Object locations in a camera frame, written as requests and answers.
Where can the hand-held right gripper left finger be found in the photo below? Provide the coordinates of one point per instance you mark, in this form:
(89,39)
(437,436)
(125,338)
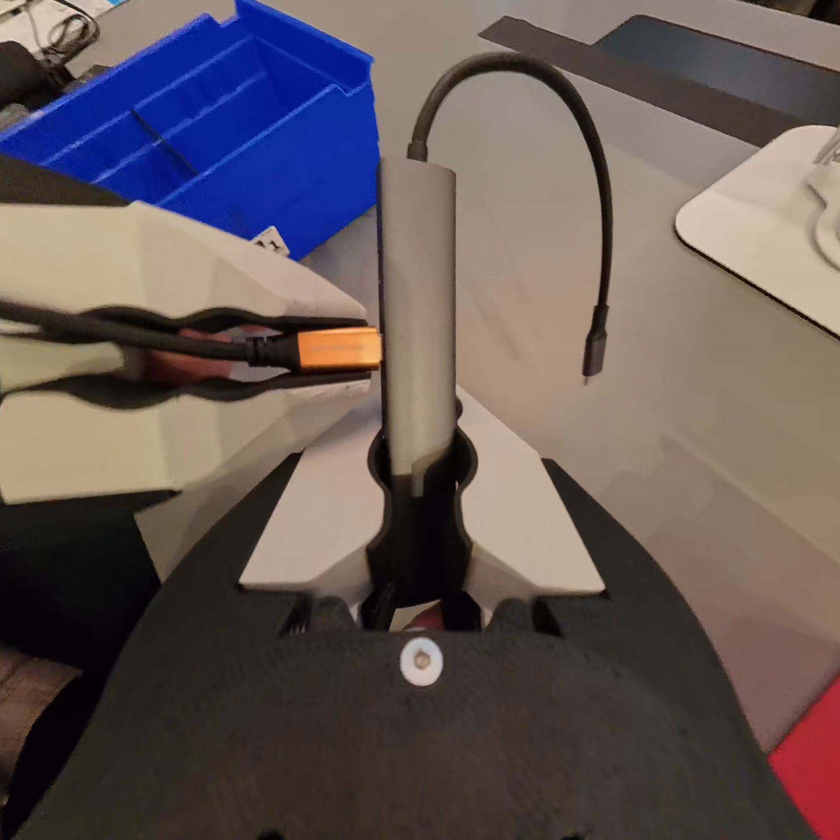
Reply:
(315,531)

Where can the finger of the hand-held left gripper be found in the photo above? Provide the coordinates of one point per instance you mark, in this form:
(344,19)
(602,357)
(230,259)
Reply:
(131,446)
(164,262)

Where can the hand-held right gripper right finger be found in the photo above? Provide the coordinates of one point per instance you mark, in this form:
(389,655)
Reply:
(531,531)

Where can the blue plastic bin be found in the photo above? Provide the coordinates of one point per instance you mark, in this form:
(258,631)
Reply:
(295,151)

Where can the slim dark usb hub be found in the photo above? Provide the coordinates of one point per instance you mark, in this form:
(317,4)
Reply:
(417,295)

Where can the red plastic bin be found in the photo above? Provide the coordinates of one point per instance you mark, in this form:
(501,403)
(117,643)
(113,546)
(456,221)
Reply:
(814,774)

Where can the black charger box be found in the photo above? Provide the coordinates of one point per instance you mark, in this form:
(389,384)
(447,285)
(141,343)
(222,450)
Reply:
(19,72)

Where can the black bin divider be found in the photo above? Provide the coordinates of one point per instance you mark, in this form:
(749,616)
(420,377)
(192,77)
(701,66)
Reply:
(167,144)

